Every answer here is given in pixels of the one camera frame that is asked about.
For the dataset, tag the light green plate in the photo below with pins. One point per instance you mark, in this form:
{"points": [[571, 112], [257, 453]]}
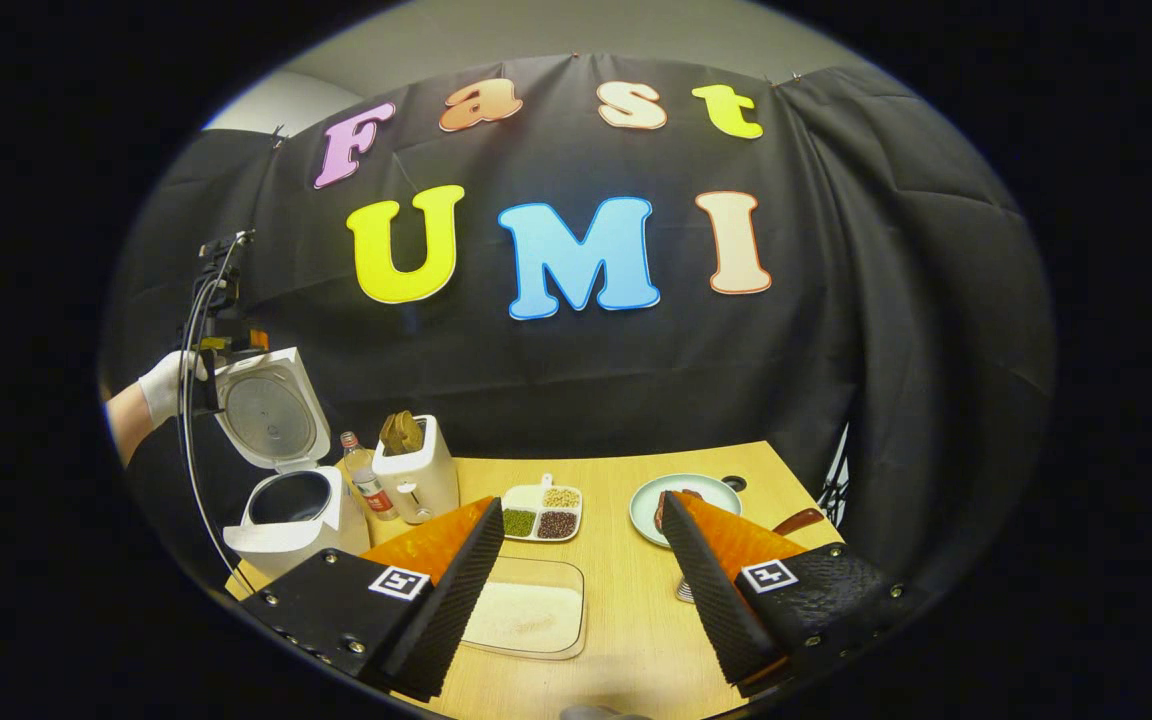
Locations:
{"points": [[644, 515]]}

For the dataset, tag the clear plastic rice tray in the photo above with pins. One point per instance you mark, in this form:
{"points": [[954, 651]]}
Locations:
{"points": [[536, 570]]}

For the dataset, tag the white rice cooker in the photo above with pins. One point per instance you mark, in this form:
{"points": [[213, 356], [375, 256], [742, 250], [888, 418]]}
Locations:
{"points": [[271, 415]]}

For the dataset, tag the small black round disc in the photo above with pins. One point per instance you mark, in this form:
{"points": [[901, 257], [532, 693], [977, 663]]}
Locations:
{"points": [[734, 483]]}

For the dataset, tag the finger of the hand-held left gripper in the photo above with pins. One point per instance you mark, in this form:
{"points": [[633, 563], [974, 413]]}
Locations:
{"points": [[236, 341]]}

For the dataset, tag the clear bottle with red label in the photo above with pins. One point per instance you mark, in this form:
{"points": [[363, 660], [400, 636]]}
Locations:
{"points": [[371, 490]]}

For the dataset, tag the brown toast slice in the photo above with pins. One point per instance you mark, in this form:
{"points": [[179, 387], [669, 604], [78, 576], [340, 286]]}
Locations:
{"points": [[401, 432]]}

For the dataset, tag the white toaster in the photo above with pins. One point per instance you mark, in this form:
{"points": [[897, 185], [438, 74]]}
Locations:
{"points": [[421, 485]]}

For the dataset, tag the red meat steak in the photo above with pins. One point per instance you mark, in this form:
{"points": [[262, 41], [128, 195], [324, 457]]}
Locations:
{"points": [[658, 510]]}

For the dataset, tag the brown wooden spoon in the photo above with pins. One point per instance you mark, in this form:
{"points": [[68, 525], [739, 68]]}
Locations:
{"points": [[801, 521]]}

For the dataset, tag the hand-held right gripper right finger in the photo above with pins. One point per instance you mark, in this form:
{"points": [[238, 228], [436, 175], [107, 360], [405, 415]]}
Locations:
{"points": [[711, 600]]}

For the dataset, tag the black backdrop cloth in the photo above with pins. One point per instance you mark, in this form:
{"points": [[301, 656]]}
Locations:
{"points": [[836, 300]]}

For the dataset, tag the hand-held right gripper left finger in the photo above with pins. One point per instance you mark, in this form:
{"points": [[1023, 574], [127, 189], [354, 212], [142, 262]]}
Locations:
{"points": [[456, 600]]}

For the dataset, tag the white divided bean dish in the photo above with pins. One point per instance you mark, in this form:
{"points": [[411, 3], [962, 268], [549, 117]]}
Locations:
{"points": [[541, 512]]}

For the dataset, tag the white rice heap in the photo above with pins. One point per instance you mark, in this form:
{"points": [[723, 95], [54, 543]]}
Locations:
{"points": [[526, 615]]}

